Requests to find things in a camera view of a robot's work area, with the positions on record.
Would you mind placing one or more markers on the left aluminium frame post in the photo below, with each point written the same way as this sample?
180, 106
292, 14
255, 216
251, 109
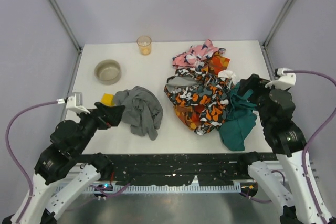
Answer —
61, 17

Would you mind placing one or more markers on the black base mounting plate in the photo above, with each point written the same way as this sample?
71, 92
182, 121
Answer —
176, 169

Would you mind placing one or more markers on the pink patterned cloth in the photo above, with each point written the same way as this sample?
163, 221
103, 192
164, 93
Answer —
197, 55

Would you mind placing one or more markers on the black orange camouflage cloth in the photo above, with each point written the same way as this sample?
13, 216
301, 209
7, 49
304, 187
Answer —
200, 98

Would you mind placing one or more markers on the yellow cube block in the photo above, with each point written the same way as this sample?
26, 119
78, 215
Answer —
107, 99

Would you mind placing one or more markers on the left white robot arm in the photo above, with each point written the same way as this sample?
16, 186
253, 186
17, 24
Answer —
40, 204

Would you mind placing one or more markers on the orange translucent plastic cup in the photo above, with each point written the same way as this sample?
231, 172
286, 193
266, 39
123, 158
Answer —
144, 44

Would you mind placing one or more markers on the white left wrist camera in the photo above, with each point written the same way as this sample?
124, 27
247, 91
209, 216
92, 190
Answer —
74, 103

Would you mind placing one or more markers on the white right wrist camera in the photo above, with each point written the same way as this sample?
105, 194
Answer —
284, 80

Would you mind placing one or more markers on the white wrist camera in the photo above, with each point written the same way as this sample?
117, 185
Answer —
74, 103
284, 80

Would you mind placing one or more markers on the grey cloth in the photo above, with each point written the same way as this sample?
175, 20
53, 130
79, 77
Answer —
143, 111

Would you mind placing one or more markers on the grey ceramic bowl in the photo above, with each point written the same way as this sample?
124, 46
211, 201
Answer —
108, 72

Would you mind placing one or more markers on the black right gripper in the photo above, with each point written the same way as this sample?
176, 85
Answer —
252, 87

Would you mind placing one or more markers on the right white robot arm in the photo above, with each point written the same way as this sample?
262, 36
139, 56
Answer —
302, 202

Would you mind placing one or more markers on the orange brown patterned cloth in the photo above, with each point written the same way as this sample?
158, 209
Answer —
215, 64

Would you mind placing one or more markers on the right aluminium frame post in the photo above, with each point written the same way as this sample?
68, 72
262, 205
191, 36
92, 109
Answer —
278, 22

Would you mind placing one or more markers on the white slotted cable duct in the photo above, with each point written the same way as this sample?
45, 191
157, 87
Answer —
192, 188

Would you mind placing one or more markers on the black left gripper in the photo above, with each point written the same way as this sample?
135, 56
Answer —
100, 115

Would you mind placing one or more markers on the teal cloth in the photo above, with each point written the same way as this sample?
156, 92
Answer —
240, 120

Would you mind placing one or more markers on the aluminium frame post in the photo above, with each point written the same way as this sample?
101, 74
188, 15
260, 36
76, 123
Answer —
61, 17
278, 22

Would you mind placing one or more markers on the white cloth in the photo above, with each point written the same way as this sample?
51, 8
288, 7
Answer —
227, 74

